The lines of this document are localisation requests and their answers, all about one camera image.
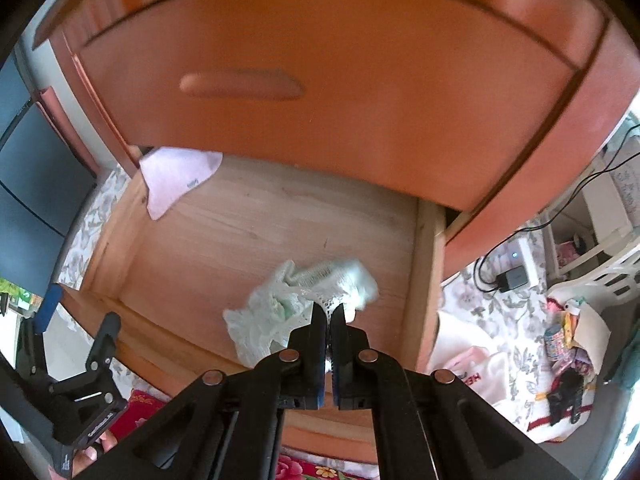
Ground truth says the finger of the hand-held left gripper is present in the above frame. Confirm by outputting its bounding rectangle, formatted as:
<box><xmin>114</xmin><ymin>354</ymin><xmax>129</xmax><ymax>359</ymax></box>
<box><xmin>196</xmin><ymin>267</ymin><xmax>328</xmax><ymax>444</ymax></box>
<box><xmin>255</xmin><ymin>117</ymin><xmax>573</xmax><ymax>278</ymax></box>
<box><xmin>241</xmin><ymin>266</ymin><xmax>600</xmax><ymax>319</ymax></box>
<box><xmin>86</xmin><ymin>311</ymin><xmax>122</xmax><ymax>377</ymax></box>
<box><xmin>15</xmin><ymin>283</ymin><xmax>63</xmax><ymax>377</ymax></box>

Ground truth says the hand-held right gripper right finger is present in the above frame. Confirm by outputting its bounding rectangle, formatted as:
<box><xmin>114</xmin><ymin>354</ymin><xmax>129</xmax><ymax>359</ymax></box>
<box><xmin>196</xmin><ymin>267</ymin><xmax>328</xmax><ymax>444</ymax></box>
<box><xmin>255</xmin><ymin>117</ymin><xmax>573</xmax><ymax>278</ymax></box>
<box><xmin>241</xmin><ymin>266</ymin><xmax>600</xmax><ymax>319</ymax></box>
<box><xmin>330</xmin><ymin>303</ymin><xmax>576</xmax><ymax>480</ymax></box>

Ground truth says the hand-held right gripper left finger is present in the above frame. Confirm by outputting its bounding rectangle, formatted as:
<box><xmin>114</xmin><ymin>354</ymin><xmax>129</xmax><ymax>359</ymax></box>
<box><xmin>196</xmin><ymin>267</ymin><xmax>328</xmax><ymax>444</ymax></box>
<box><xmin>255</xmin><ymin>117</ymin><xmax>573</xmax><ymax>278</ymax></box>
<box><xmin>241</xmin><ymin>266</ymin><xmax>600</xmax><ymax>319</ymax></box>
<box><xmin>75</xmin><ymin>303</ymin><xmax>329</xmax><ymax>480</ymax></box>

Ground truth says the white lace mesh garment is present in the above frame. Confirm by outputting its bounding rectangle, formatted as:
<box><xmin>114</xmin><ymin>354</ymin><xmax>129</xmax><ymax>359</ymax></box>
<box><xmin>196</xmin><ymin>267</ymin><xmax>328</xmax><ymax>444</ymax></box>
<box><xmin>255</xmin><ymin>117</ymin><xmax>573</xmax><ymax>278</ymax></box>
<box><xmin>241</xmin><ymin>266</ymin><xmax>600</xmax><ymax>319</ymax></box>
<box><xmin>221</xmin><ymin>258</ymin><xmax>381</xmax><ymax>369</ymax></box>

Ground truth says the wooden drawer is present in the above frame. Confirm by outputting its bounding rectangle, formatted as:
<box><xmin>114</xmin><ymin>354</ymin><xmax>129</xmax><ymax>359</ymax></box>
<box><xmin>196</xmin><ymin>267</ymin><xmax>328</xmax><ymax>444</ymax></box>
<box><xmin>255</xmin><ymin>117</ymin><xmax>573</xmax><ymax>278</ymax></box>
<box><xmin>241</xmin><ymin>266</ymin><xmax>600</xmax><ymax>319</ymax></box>
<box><xmin>74</xmin><ymin>0</ymin><xmax>592</xmax><ymax>212</ymax></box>
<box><xmin>56</xmin><ymin>146</ymin><xmax>447</xmax><ymax>467</ymax></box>

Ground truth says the pink cloth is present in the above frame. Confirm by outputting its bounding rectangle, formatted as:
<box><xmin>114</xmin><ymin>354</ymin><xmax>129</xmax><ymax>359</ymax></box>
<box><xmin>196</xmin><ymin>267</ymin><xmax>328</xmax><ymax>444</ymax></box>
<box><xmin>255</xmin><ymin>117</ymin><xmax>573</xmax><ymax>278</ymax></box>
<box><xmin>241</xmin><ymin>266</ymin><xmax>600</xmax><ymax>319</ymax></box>
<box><xmin>138</xmin><ymin>146</ymin><xmax>224</xmax><ymax>222</ymax></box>

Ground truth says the person's left hand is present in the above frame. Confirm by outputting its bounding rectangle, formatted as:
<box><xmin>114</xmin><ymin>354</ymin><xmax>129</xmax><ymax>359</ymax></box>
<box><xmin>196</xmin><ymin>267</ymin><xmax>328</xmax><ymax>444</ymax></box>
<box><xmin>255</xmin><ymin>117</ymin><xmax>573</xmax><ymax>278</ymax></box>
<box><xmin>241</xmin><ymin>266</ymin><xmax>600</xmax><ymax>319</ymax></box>
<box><xmin>71</xmin><ymin>433</ymin><xmax>118</xmax><ymax>477</ymax></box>

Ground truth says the red floral blanket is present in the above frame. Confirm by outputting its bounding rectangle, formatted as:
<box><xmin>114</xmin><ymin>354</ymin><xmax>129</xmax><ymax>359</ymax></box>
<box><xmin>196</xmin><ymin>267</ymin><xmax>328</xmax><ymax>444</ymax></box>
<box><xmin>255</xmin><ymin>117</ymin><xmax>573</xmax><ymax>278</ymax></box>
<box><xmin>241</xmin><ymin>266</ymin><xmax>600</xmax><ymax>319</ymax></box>
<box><xmin>106</xmin><ymin>389</ymin><xmax>382</xmax><ymax>480</ymax></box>

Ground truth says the dark blue refrigerator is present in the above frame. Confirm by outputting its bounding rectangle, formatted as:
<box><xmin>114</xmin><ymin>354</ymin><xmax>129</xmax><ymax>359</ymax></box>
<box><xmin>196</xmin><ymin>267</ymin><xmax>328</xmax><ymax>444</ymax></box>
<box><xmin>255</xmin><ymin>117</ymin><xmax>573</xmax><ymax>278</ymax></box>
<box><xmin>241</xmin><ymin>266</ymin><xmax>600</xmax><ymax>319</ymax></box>
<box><xmin>0</xmin><ymin>49</ymin><xmax>99</xmax><ymax>297</ymax></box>

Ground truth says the grey floral blanket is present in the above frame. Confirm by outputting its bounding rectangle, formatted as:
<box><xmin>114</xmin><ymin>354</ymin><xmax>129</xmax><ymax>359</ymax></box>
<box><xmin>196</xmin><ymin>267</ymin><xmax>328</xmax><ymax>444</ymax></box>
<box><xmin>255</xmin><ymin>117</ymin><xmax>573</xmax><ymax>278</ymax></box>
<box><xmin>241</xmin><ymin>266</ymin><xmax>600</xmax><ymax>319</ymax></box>
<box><xmin>54</xmin><ymin>164</ymin><xmax>602</xmax><ymax>444</ymax></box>

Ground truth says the pink board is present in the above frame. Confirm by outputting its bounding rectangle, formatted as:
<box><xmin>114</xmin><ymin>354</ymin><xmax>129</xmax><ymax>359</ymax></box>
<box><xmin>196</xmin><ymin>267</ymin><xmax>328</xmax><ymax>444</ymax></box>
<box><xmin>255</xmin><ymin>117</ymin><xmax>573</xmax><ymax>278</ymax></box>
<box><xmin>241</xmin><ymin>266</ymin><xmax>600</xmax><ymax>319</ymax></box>
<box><xmin>34</xmin><ymin>86</ymin><xmax>102</xmax><ymax>177</ymax></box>

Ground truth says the black charger adapter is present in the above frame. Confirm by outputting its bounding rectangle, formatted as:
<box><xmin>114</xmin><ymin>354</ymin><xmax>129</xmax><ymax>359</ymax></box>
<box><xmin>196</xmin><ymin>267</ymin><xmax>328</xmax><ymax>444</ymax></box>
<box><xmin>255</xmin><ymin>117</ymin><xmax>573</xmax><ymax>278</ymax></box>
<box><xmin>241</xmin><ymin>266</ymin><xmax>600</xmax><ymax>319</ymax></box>
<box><xmin>496</xmin><ymin>266</ymin><xmax>532</xmax><ymax>293</ymax></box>

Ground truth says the white red crochet mat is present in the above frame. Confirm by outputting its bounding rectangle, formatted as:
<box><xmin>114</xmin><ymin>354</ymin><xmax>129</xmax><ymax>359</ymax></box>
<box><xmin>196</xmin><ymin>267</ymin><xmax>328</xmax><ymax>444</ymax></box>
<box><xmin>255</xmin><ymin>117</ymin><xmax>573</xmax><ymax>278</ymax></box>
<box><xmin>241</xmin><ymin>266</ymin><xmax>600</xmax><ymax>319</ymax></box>
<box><xmin>524</xmin><ymin>394</ymin><xmax>597</xmax><ymax>444</ymax></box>

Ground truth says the white power strip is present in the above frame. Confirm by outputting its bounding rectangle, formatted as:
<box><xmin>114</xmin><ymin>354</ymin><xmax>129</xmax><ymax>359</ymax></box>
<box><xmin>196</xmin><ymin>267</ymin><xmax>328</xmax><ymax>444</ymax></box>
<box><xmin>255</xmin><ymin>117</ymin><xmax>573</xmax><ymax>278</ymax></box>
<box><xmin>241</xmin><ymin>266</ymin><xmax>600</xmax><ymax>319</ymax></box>
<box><xmin>486</xmin><ymin>236</ymin><xmax>549</xmax><ymax>289</ymax></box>

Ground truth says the black plush toy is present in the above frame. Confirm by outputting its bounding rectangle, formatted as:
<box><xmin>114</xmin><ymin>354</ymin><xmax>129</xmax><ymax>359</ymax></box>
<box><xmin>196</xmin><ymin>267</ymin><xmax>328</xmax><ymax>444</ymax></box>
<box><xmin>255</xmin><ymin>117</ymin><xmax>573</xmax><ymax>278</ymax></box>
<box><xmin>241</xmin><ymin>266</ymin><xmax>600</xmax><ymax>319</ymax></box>
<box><xmin>546</xmin><ymin>369</ymin><xmax>584</xmax><ymax>427</ymax></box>

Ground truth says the pile of colourful toys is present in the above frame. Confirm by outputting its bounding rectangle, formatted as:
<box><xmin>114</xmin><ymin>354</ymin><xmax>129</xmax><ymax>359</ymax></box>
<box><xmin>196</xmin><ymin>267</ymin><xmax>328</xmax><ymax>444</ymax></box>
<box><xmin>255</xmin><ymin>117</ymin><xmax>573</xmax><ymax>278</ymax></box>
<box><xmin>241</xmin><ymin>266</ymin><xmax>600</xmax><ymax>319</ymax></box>
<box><xmin>541</xmin><ymin>294</ymin><xmax>601</xmax><ymax>386</ymax></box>

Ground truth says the cream paper sheet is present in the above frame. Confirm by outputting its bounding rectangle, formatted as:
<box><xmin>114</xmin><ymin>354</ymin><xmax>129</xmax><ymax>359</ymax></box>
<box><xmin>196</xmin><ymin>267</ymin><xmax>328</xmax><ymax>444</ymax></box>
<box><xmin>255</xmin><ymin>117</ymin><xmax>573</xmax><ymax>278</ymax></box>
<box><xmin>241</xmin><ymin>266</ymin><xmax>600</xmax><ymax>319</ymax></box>
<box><xmin>571</xmin><ymin>301</ymin><xmax>614</xmax><ymax>352</ymax></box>

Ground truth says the white lattice shelf rack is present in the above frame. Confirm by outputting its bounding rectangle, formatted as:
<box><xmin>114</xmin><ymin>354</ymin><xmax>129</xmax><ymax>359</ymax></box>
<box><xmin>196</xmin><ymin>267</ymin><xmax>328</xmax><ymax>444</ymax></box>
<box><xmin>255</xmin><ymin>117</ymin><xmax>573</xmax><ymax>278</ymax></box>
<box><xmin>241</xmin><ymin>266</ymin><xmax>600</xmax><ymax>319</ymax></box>
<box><xmin>541</xmin><ymin>169</ymin><xmax>640</xmax><ymax>312</ymax></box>

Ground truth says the wooden nightstand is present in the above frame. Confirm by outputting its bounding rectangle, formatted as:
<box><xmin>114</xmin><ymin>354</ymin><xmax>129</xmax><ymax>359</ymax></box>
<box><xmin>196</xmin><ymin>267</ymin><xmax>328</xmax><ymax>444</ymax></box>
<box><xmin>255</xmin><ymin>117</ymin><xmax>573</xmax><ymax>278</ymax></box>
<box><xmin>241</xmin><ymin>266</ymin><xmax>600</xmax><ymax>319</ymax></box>
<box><xmin>31</xmin><ymin>0</ymin><xmax>640</xmax><ymax>282</ymax></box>

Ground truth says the black cable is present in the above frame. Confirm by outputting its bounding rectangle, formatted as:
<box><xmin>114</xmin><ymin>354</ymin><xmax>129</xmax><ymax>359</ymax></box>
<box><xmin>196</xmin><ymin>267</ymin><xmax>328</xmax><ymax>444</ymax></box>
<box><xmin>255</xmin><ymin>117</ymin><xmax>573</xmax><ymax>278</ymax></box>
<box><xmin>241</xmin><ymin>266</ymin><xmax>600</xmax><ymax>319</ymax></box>
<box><xmin>471</xmin><ymin>124</ymin><xmax>640</xmax><ymax>294</ymax></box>

